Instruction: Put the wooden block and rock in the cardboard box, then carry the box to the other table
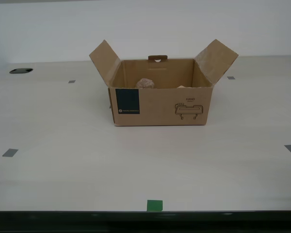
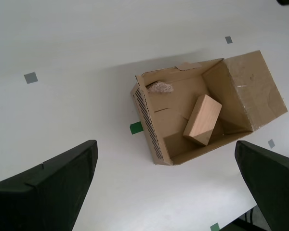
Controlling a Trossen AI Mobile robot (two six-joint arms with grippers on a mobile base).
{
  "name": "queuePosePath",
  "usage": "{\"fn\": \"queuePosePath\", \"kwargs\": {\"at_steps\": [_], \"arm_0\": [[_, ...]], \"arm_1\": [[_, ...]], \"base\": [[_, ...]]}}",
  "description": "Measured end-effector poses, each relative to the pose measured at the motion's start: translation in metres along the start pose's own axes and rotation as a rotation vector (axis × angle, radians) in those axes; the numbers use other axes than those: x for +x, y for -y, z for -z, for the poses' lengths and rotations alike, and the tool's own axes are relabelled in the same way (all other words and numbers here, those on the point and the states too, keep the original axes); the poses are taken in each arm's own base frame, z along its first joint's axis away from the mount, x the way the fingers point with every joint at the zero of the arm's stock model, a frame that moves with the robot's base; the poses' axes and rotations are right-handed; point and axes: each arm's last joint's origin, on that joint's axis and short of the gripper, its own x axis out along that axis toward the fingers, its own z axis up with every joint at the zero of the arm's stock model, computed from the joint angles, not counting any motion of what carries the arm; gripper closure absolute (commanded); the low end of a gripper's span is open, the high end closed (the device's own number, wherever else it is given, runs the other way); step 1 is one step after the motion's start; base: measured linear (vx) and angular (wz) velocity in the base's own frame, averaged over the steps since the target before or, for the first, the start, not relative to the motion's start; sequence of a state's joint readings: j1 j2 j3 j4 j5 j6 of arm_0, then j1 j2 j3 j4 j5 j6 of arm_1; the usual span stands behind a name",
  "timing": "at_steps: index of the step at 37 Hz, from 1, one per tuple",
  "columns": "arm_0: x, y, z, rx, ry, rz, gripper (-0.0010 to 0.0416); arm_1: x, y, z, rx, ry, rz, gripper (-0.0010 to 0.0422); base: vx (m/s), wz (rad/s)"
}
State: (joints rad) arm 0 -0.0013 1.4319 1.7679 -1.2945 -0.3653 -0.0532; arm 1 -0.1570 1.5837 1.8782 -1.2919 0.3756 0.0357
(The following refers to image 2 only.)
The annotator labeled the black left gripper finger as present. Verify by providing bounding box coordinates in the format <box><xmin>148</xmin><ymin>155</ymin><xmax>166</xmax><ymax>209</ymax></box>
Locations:
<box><xmin>234</xmin><ymin>140</ymin><xmax>289</xmax><ymax>231</ymax></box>
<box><xmin>0</xmin><ymin>140</ymin><xmax>98</xmax><ymax>231</ymax></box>

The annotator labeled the light wooden block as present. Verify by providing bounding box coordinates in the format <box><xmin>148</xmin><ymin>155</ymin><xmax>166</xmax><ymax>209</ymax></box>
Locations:
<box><xmin>183</xmin><ymin>94</ymin><xmax>223</xmax><ymax>147</ymax></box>

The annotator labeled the speckled granite rock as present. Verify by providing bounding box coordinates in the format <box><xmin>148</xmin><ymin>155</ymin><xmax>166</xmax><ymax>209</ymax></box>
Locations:
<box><xmin>147</xmin><ymin>81</ymin><xmax>175</xmax><ymax>95</ymax></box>

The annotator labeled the open brown cardboard box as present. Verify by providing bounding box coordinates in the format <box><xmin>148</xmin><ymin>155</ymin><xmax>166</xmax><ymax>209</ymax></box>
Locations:
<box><xmin>129</xmin><ymin>50</ymin><xmax>289</xmax><ymax>167</ymax></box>

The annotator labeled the small green tape piece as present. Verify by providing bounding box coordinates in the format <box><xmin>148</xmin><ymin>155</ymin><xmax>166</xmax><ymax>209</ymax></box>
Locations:
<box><xmin>130</xmin><ymin>122</ymin><xmax>144</xmax><ymax>135</ymax></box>

